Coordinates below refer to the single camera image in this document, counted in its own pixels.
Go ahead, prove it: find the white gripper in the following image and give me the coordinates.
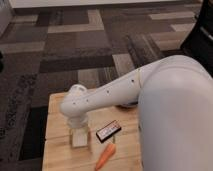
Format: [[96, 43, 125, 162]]
[[68, 115, 92, 149]]

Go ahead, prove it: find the white sponge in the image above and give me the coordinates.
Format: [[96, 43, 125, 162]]
[[72, 128, 88, 147]]

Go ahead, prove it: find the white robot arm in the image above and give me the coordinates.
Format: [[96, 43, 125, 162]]
[[60, 55, 213, 171]]

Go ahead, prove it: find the black snack bar package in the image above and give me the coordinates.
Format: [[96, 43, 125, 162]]
[[96, 120, 121, 143]]

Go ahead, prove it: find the orange carrot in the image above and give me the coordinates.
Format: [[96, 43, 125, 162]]
[[95, 143, 116, 171]]

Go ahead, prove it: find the dark blue bowl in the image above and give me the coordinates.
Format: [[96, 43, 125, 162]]
[[116, 103, 137, 109]]

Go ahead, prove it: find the black chair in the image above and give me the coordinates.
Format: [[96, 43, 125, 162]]
[[181, 0, 213, 69]]

